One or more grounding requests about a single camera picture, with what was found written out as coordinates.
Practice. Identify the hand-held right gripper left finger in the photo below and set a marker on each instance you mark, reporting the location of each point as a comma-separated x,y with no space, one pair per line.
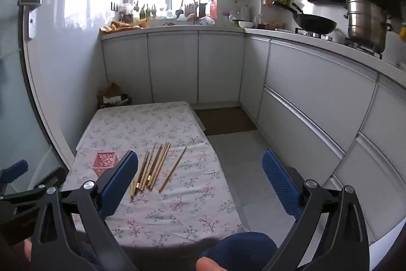
120,182

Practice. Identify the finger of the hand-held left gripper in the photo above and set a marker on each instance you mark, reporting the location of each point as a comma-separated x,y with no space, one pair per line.
52,177
14,170

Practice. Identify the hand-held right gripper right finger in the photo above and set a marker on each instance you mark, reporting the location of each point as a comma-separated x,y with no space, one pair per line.
280,185

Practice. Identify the pink plastic basket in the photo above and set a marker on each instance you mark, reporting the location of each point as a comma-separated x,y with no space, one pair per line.
101,160

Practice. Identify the bunch of wooden chopsticks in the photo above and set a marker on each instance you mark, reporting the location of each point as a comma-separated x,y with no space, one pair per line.
152,174

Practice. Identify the floral tablecloth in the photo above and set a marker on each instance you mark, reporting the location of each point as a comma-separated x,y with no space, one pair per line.
190,204

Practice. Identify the person's right leg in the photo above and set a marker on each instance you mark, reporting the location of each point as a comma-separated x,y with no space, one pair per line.
241,248

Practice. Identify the frosted glass door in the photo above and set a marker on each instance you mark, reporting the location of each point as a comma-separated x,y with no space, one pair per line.
12,83

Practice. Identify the brown floor mat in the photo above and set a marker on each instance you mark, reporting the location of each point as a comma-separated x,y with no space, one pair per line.
222,120

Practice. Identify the white base cabinet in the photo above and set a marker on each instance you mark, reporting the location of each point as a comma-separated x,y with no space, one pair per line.
174,64
317,93

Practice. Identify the gas stove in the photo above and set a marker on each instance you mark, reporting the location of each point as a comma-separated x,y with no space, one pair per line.
336,37

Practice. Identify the white bowl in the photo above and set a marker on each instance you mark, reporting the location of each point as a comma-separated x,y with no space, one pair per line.
245,24

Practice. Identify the black wok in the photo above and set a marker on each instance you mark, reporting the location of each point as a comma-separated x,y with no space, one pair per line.
317,24

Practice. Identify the steel stockpot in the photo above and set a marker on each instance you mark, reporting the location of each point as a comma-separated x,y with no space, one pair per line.
366,26

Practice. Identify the red bottle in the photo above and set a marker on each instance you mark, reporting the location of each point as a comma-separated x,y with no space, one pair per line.
213,9

